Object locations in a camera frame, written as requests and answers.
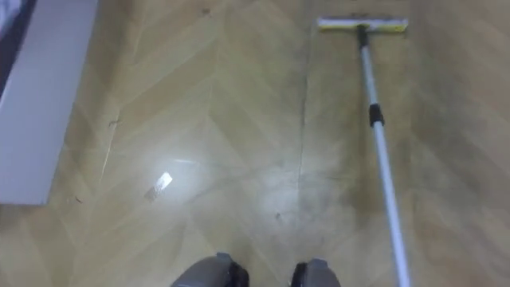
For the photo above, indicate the mop with silver pole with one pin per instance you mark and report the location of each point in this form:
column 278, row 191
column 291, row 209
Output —
column 382, row 151

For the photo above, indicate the white cabinet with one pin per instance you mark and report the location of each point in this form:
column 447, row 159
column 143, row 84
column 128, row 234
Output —
column 40, row 99

